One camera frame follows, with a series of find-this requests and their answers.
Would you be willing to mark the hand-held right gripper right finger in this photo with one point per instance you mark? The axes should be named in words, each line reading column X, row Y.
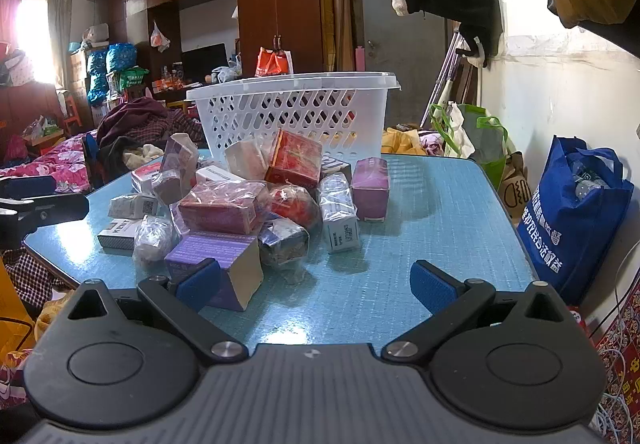
column 433, row 285

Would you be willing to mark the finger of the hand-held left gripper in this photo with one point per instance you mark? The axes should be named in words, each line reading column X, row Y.
column 45, row 211
column 27, row 186

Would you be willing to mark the yellow cloth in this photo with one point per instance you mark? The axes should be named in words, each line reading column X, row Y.
column 400, row 141

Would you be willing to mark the clear white plastic bag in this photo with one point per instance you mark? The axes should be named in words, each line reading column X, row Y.
column 227, row 69

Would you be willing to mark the pink floral blanket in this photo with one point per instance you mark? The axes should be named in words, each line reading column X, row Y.
column 55, row 163

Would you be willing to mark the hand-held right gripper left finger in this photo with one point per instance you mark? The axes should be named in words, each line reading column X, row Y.
column 197, row 284

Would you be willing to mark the small purple box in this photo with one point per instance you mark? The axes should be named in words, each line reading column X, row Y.
column 371, row 189

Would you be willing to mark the orange plastic bag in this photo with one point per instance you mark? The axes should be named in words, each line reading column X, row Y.
column 272, row 62

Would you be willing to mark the blue tote bag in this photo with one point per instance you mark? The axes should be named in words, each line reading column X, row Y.
column 570, row 224

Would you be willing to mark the red stool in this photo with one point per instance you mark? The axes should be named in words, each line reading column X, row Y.
column 72, row 111

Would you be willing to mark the blue patterned bags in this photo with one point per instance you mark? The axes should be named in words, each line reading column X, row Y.
column 112, row 58

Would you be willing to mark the dark box with white band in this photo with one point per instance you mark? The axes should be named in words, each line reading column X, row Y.
column 336, row 167

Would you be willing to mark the plastic-wrapped red flat box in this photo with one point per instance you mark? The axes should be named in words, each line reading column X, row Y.
column 220, row 209

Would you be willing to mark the black television screen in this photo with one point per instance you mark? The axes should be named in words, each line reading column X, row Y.
column 205, row 61

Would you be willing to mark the grey door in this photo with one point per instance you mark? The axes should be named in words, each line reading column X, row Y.
column 400, row 43

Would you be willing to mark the wooden boards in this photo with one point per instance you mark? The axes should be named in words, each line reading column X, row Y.
column 340, row 23

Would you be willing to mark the plastic-wrapped beige box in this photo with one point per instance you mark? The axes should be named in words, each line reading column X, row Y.
column 247, row 159

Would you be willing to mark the plastic-wrapped dark box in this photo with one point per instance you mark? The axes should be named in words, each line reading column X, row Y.
column 282, row 239

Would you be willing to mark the metal folding rack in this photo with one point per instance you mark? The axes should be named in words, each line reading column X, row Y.
column 447, row 73

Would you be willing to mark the plastic-wrapped white bundle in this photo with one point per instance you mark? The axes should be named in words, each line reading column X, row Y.
column 155, row 236

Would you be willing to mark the white plastic basket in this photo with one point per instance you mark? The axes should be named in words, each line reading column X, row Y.
column 300, row 108

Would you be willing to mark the plastic-wrapped red round item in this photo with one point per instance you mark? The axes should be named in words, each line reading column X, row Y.
column 295, row 206

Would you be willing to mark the plastic-wrapped purple box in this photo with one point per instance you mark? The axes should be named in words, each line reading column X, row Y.
column 179, row 152

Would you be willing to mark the white and red box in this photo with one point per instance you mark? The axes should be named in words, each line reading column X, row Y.
column 146, row 178

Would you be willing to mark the plastic-wrapped red square box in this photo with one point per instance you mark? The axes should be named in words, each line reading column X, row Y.
column 295, row 158

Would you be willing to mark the grey curtain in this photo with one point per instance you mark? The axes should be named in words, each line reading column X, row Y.
column 60, row 33

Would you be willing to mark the checked cloth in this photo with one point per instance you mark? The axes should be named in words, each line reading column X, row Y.
column 30, row 274

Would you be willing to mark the pile of dark clothes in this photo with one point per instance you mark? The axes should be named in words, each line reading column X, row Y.
column 145, row 121

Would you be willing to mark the plastic-wrapped brown box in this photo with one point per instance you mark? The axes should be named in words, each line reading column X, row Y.
column 167, row 188

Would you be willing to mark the green and white shopping bag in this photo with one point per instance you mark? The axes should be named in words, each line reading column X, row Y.
column 482, row 143

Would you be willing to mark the white and red plastic bag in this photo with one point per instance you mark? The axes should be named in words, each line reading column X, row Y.
column 159, row 38

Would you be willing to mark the brown paper bag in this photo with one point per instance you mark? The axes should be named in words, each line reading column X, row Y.
column 515, row 189

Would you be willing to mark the red patterned mat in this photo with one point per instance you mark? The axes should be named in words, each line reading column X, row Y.
column 620, row 354

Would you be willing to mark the large purple box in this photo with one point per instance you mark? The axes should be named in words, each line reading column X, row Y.
column 210, row 251

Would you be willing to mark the white box with code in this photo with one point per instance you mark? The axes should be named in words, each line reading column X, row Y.
column 131, row 206

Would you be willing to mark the white and black box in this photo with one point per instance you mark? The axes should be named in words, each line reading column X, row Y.
column 117, row 234

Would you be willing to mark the green plastic crate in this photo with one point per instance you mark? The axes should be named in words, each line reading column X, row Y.
column 132, row 77

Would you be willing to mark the plastic-wrapped white tall box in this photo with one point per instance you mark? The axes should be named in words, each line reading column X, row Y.
column 340, row 214

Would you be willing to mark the yellow bag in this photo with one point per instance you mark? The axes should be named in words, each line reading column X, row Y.
column 12, row 314

